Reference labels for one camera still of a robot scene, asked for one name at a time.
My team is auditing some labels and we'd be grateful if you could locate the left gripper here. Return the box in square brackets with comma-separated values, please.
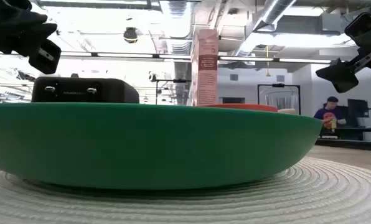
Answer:
[0, 0, 62, 75]

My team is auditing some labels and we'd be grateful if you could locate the pink carton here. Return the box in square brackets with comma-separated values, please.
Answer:
[190, 29, 220, 107]

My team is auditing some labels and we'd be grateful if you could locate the black monitor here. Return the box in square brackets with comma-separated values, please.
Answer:
[347, 98, 370, 119]

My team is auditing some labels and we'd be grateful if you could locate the person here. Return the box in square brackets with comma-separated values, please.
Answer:
[313, 96, 347, 131]

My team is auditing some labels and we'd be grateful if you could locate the black workbench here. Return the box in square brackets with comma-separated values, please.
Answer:
[319, 126, 371, 141]

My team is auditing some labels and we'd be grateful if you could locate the clear drinking glass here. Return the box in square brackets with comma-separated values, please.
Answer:
[265, 91, 299, 115]

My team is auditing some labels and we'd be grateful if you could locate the ceiling light strip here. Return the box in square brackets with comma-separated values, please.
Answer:
[218, 55, 332, 65]
[59, 51, 192, 62]

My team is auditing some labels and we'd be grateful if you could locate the black toaster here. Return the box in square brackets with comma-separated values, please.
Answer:
[31, 77, 140, 104]

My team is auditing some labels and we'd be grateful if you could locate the red bowl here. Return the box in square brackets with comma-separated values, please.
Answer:
[204, 103, 279, 113]

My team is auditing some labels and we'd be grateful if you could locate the woven beige round placemat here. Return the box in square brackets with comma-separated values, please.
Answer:
[0, 156, 371, 224]

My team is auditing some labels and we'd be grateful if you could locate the green plate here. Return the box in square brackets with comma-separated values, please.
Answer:
[0, 102, 324, 191]

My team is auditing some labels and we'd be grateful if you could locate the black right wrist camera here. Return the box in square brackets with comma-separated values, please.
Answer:
[344, 4, 371, 41]

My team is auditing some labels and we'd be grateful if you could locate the black rectangular frame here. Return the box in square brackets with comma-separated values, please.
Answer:
[257, 83, 301, 116]

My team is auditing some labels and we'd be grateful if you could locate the black table edge rail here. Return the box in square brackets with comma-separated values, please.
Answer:
[315, 138, 371, 152]

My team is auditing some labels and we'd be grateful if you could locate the yellow hanging cord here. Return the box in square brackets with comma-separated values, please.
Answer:
[265, 45, 271, 78]

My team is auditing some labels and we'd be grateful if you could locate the black ceiling dome camera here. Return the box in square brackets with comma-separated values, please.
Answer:
[123, 27, 139, 44]

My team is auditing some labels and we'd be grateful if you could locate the smooth silver ventilation duct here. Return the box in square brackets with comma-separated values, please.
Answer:
[233, 0, 298, 57]

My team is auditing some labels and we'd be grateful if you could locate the corrugated silver duct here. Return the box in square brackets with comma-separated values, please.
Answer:
[165, 0, 194, 105]

